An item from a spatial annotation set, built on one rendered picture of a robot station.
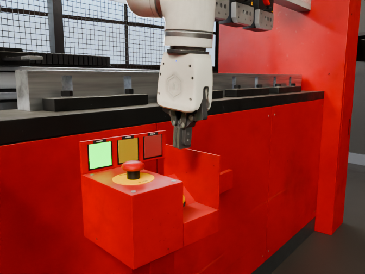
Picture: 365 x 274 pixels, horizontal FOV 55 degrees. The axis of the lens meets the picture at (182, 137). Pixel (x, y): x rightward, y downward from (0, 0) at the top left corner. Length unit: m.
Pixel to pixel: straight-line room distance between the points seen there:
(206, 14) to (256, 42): 1.82
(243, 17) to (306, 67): 0.81
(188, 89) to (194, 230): 0.25
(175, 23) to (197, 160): 0.26
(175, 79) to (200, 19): 0.11
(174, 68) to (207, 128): 0.57
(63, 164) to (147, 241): 0.30
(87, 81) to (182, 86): 0.42
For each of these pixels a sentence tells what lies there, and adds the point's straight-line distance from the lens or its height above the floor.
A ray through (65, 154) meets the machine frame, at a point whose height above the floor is 0.79.
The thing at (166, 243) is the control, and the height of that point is 0.68.
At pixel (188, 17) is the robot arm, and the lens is 0.58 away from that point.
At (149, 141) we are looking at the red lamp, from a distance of 0.72.
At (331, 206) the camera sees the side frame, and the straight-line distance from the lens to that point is 2.33.
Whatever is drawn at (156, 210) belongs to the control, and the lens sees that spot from 0.56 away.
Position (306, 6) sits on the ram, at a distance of 2.23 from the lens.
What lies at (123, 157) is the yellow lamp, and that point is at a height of 0.80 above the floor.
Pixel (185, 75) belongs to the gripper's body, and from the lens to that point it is 0.58.
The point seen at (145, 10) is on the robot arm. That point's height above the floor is 1.06.
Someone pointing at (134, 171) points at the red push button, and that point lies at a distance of 0.59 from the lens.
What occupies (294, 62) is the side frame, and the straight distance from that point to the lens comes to 2.28.
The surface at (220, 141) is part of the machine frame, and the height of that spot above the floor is 0.73.
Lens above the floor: 0.95
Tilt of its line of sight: 10 degrees down
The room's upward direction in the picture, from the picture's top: straight up
